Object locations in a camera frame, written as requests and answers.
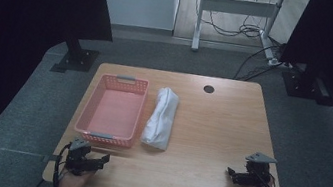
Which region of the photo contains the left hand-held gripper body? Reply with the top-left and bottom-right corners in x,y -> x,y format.
62,136 -> 94,178

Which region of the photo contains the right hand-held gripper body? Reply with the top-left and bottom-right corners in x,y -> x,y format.
240,150 -> 280,187

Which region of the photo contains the pink plastic basket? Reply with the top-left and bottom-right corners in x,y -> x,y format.
71,68 -> 152,151

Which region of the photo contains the white cloth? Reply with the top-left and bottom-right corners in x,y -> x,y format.
139,84 -> 182,153

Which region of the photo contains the black stand base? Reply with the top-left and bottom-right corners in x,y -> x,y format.
49,34 -> 103,79
277,60 -> 333,108

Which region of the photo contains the white power strip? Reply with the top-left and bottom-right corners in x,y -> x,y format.
266,56 -> 283,69

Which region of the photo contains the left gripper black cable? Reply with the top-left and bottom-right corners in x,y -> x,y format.
49,142 -> 72,187

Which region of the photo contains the black table cable grommet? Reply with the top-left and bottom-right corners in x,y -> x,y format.
202,83 -> 216,95

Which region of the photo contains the black floor cable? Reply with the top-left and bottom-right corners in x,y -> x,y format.
231,33 -> 290,88

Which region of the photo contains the hanging black cable bundle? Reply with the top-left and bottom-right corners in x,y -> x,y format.
198,0 -> 273,43

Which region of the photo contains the white desk frame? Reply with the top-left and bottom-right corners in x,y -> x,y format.
180,0 -> 289,66

